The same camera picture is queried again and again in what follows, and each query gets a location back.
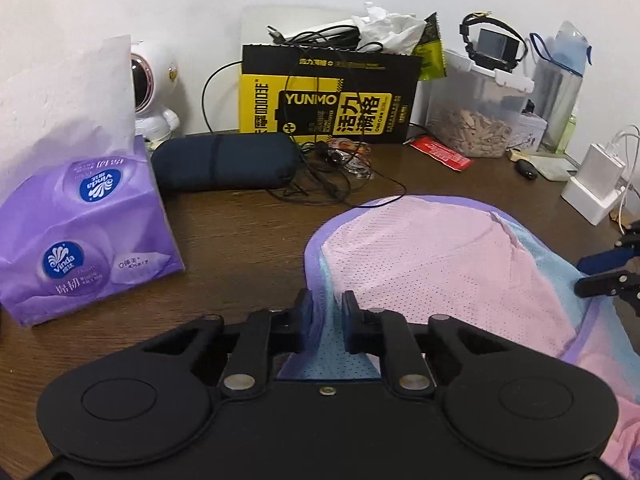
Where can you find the blue water bottle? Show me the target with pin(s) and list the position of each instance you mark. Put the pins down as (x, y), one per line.
(560, 90)

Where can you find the black soft pouch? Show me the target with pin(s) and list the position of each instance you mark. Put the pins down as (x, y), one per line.
(225, 160)

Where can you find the crumpled white tissue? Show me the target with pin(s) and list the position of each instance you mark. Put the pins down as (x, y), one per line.
(387, 27)

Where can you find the black watch on stand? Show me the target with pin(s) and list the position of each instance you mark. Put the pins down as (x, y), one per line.
(492, 42)

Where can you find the white power strip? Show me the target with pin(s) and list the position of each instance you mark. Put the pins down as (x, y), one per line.
(587, 205)

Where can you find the purple tissue pack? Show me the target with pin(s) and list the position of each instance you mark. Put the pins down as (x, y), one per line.
(85, 220)

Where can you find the white astronaut figurine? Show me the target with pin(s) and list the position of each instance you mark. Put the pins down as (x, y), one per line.
(152, 80)

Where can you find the red snack packet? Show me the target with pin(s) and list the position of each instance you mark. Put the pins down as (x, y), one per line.
(442, 154)

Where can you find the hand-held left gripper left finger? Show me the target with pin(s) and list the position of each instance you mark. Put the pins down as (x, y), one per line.
(300, 327)

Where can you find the white charger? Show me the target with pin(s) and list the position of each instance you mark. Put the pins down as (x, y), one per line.
(602, 170)

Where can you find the small white tin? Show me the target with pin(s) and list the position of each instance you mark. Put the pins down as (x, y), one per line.
(530, 132)

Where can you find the pastel pink blue mesh garment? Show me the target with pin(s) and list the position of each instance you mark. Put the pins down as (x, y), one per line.
(440, 270)

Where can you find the green snack packet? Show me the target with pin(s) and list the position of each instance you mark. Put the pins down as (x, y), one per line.
(430, 52)

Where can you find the clear container with nuts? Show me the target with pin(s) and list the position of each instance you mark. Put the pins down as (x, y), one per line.
(475, 115)

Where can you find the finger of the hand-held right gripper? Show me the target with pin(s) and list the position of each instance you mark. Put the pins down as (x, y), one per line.
(602, 261)
(600, 285)

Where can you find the black car key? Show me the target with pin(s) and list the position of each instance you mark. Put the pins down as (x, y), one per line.
(526, 169)

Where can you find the clear candy wrappers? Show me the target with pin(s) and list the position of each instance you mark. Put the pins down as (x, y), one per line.
(357, 162)

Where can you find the yellow black cardboard box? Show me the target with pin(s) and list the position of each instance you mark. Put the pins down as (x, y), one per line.
(325, 100)

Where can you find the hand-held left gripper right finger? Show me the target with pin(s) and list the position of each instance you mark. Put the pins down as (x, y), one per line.
(352, 327)

